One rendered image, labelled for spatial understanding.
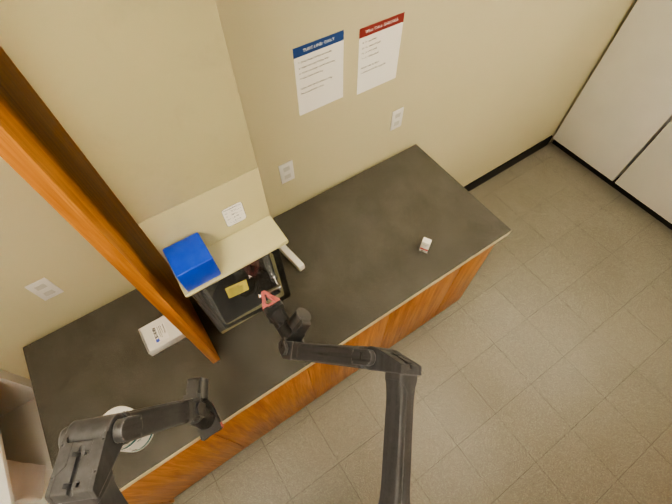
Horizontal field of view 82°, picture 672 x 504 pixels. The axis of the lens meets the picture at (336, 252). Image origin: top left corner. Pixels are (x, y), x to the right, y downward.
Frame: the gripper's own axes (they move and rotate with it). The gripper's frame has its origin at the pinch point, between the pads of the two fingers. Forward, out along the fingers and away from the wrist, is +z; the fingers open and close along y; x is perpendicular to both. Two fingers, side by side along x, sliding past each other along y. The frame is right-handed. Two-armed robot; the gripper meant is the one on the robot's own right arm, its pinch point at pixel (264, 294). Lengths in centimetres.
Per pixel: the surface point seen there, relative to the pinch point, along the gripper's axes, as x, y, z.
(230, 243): 3.0, 31.0, 4.1
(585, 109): -290, -76, 37
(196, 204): 6.4, 48.6, 7.0
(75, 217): 27, 69, -2
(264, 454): 37, -120, -28
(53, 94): 18, 86, 7
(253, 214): -6.7, 34.6, 6.9
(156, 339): 43, -22, 18
